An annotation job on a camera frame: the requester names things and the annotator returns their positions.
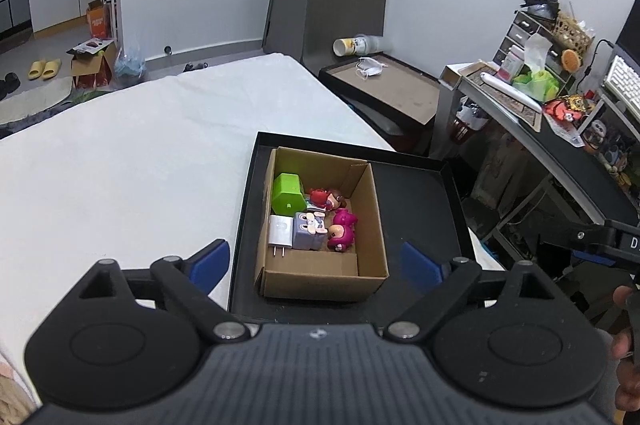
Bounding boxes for white keyboard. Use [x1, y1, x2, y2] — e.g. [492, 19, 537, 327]
[603, 55, 640, 119]

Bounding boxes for green plastic lidded container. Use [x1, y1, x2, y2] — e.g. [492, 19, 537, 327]
[271, 173, 307, 217]

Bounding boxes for white bed blanket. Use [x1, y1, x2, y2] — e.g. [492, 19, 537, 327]
[0, 50, 402, 408]

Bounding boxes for black tray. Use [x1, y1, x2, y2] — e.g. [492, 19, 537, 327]
[230, 133, 474, 323]

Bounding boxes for white charger plug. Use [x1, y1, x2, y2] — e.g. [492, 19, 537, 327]
[268, 215, 294, 257]

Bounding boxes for orange cardboard box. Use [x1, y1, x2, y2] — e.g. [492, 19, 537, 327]
[86, 0, 111, 40]

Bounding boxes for black desk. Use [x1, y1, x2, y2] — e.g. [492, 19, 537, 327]
[428, 64, 639, 226]

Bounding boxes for black framed low table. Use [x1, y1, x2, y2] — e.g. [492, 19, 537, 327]
[318, 52, 439, 139]

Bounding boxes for yellow white snack canister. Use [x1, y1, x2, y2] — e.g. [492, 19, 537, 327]
[332, 34, 385, 57]

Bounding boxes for yellow slippers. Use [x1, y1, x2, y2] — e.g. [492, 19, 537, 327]
[27, 59, 61, 81]

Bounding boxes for lavender block figurine toy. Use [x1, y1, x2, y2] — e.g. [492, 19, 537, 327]
[293, 212, 328, 251]

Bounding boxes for grey flat panel board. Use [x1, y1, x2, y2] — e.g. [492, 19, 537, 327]
[300, 0, 386, 75]

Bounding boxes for magenta dinosaur costume figurine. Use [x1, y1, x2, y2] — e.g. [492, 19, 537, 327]
[328, 208, 358, 252]

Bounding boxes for white face mask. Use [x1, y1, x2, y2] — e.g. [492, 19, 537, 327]
[355, 57, 387, 80]

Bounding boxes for brown-haired small figurine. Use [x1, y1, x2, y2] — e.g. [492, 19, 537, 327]
[306, 188, 346, 212]

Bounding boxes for person's hand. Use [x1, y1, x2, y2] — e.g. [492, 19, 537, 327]
[610, 284, 640, 413]

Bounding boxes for grey drawer organizer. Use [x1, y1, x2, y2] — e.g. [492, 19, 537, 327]
[492, 10, 594, 85]

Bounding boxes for brown cardboard box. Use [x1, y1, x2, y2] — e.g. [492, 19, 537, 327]
[255, 147, 390, 303]

